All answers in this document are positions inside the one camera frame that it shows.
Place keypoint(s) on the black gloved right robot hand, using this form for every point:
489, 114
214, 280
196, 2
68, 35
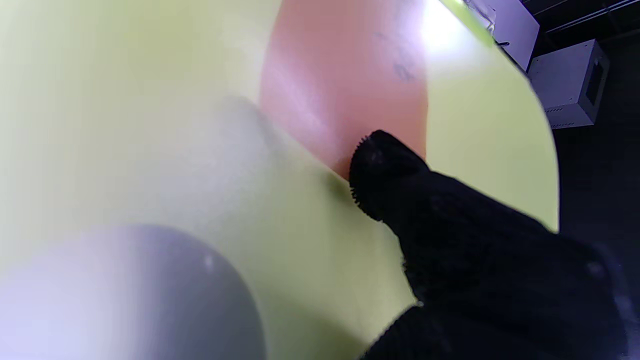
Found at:
475, 275

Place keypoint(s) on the pink paper receipt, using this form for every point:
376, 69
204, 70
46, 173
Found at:
345, 75

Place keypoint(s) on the yellow-green translucent file folder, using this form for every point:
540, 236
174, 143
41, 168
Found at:
125, 125

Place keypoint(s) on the grey metal box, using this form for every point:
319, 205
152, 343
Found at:
565, 85

